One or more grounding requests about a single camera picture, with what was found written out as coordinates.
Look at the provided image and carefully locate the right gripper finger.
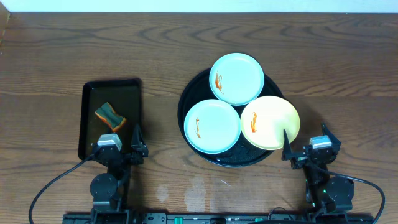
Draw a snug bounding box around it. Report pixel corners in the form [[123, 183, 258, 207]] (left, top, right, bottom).
[[281, 130, 300, 169], [321, 122, 341, 149]]

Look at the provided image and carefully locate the orange green scrub sponge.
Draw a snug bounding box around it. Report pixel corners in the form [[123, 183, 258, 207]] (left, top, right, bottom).
[[95, 102, 127, 133]]

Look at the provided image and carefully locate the pale blue plate front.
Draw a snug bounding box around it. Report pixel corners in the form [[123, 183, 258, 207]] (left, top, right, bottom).
[[183, 99, 241, 154]]

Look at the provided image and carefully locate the pale blue plate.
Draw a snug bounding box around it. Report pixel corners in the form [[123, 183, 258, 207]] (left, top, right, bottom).
[[209, 53, 265, 106], [183, 99, 241, 154]]

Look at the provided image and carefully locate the pale blue plate back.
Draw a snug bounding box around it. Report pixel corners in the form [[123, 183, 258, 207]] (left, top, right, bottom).
[[209, 53, 265, 106]]

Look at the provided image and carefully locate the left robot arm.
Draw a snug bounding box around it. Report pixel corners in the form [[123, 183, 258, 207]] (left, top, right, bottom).
[[90, 124, 149, 213]]

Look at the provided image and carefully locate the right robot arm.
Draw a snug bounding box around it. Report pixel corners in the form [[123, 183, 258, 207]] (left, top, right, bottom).
[[282, 124, 354, 213]]

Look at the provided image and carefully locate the round black serving tray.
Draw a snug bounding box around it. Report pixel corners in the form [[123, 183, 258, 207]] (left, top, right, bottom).
[[177, 68, 273, 167]]

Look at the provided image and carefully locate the black rectangular tray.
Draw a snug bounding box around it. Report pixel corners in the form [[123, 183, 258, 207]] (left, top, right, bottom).
[[78, 78, 142, 160]]

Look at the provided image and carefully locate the yellow plate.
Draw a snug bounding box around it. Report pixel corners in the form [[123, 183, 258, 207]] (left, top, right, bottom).
[[241, 96, 300, 151]]

